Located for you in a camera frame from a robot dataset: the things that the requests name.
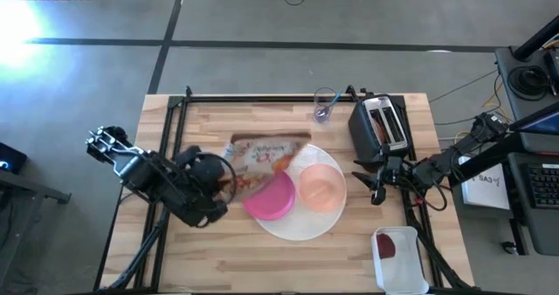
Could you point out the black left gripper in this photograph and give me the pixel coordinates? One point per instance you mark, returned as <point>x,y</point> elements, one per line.
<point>203,173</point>

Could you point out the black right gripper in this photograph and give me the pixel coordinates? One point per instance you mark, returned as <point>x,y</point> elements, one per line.
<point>393,168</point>

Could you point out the round brown bagel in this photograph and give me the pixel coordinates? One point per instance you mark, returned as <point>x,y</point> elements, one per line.
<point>379,132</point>

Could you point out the peach plastic bowl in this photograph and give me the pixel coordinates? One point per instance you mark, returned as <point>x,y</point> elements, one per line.
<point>321,188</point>

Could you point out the pumpkin cereal box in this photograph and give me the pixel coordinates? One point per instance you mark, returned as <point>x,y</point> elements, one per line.
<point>262,159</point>

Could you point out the pink plastic plate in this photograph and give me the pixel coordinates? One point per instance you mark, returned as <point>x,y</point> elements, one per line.
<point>271,199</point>

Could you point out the red apple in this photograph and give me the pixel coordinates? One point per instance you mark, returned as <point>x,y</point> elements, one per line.
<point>385,245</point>

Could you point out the blue plastic spoon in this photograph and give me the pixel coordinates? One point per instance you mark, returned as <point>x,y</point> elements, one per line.
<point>336,98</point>

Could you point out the white rectangular plastic tray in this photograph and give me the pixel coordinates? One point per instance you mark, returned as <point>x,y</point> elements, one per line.
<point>408,264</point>

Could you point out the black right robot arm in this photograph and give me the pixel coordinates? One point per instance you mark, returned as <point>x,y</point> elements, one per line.
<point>458,155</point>

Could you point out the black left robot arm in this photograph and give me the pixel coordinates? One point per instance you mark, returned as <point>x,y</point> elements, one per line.
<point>135,173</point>

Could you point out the black two-slot toaster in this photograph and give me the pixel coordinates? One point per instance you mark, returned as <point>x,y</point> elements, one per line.
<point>362,129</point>

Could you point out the clear glass tumbler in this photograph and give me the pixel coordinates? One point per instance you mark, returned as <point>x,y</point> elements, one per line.
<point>323,114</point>

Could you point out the large white round plate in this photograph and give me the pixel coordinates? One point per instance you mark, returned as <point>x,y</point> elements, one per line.
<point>305,225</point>

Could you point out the white paper sheet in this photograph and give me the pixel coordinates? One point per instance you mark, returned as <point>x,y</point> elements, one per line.
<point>485,190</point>

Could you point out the grey desk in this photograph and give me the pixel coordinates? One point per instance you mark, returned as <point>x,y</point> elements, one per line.
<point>519,109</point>

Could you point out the black computer keyboard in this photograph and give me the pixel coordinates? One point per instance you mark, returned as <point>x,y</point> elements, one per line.
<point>543,186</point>

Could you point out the grey metal stand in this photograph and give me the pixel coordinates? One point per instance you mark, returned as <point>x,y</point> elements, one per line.
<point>26,190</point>

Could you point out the laptop with blue screen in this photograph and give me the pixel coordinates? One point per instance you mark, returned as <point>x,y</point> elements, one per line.
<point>541,122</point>

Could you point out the black box with blue light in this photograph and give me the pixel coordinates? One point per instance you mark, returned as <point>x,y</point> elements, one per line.
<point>11,157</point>

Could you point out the black aluminium table frame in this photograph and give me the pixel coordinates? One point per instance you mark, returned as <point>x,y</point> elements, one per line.
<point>262,98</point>

